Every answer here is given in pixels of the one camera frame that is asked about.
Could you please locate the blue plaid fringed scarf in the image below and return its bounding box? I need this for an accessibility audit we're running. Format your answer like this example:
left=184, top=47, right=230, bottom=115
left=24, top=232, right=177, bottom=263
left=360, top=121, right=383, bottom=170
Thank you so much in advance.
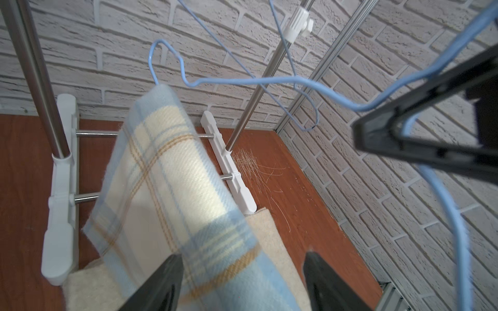
left=83, top=84, right=309, bottom=310

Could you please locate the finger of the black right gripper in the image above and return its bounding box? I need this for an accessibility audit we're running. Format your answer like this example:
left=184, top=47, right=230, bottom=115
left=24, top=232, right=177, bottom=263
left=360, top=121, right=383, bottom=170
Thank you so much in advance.
left=352, top=46, right=497, bottom=183

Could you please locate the aluminium front rail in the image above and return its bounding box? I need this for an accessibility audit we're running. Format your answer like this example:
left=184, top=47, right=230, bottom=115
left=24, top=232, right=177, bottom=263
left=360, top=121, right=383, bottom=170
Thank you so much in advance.
left=375, top=282, right=412, bottom=311

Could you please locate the white steel clothes rack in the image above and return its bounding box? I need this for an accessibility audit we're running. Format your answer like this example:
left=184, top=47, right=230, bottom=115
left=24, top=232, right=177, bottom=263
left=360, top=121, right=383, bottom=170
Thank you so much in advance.
left=0, top=0, right=316, bottom=286

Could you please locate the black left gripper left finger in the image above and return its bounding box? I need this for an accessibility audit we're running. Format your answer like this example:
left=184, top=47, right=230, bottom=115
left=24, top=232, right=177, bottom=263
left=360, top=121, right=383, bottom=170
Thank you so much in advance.
left=119, top=253, right=184, bottom=311

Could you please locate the aluminium corner frame post right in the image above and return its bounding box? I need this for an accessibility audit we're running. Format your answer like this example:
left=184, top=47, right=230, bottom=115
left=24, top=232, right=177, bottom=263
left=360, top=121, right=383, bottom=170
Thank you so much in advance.
left=289, top=0, right=379, bottom=116

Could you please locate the beige wool mat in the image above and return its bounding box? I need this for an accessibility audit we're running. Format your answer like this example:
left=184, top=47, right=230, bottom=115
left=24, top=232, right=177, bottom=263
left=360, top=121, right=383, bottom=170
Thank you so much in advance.
left=62, top=208, right=311, bottom=310

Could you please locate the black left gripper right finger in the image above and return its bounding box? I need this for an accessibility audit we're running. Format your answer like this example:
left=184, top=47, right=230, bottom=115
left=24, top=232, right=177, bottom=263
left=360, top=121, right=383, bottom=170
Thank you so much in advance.
left=303, top=251, right=371, bottom=311

